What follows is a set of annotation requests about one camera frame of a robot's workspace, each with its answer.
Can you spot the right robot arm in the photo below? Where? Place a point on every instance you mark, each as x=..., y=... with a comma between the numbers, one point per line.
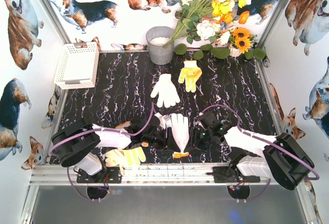
x=279, y=158

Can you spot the grey metal bucket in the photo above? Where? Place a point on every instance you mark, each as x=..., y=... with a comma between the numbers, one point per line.
x=160, y=47

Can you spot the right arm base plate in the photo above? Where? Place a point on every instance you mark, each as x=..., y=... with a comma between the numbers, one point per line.
x=230, y=174

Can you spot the yellow palm glove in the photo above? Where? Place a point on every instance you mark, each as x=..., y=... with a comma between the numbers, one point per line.
x=134, y=156

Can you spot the cream glove at front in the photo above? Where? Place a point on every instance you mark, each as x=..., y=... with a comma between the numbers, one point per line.
x=114, y=158

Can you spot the cream knit glove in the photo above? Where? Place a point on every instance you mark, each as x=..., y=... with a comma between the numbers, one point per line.
x=166, y=92

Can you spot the white glove orange cuff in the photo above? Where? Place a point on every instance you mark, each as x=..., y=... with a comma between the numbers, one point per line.
x=180, y=131

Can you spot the white plastic storage basket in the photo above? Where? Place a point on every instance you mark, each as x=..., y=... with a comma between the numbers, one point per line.
x=77, y=66

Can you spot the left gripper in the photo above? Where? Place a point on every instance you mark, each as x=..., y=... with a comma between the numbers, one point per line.
x=166, y=136

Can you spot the artificial flower bouquet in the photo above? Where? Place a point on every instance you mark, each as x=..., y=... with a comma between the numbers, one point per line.
x=209, y=20

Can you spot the small sunflower pot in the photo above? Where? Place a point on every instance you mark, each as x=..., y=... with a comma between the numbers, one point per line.
x=241, y=41

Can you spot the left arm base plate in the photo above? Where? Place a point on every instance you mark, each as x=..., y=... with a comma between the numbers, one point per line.
x=98, y=174

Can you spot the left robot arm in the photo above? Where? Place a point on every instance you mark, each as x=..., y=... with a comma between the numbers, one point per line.
x=73, y=145

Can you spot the orange dotted glove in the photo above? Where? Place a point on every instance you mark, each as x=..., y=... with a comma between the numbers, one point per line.
x=189, y=75

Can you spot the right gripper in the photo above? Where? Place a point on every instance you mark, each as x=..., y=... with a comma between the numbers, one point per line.
x=195, y=136

